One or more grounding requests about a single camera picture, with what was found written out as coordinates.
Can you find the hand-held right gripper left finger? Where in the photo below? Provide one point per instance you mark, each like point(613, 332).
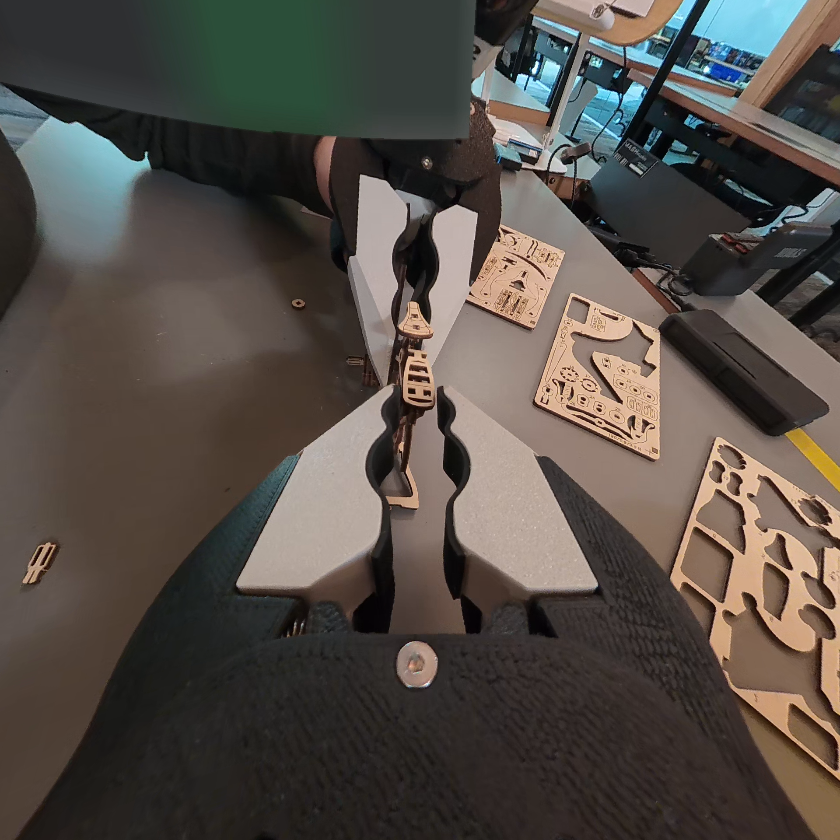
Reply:
point(315, 525)

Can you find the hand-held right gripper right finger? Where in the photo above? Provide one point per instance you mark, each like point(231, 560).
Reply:
point(518, 525)

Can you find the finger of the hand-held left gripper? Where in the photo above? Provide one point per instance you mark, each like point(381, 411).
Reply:
point(374, 262)
point(456, 256)

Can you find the wooden model assembly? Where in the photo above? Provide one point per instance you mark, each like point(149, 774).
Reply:
point(417, 380)

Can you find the person's left forearm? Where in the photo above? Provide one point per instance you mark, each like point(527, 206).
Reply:
point(229, 164)

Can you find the wooden sheet with curved parts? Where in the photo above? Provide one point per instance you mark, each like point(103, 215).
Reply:
point(518, 275)

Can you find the wooden sheet with gear parts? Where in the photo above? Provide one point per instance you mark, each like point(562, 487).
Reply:
point(590, 420)

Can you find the person's left hand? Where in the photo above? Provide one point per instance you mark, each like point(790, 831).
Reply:
point(324, 170)

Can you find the small blue device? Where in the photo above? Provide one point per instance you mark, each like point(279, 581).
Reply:
point(515, 157)

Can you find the black equipment case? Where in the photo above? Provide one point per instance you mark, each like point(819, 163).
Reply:
point(663, 210)

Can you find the instruction poster board stand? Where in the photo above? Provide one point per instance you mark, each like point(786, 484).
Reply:
point(577, 16)

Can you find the mostly empty wooden sheet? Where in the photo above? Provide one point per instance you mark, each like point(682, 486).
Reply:
point(741, 617)

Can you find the flat black case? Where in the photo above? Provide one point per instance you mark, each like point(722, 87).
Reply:
point(741, 367)

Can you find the small slotted wooden piece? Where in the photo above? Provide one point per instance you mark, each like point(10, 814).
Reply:
point(39, 562)

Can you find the dark grey charger box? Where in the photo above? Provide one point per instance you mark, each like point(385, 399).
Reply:
point(748, 262)

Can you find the yellow tape line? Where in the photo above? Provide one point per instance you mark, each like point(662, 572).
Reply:
point(814, 459)

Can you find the long wooden desk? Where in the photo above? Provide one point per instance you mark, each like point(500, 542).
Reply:
point(754, 121)

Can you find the wooden pillar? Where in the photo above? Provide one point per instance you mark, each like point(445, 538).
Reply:
point(794, 46)

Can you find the black frame pole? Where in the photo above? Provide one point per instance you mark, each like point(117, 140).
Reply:
point(670, 72)

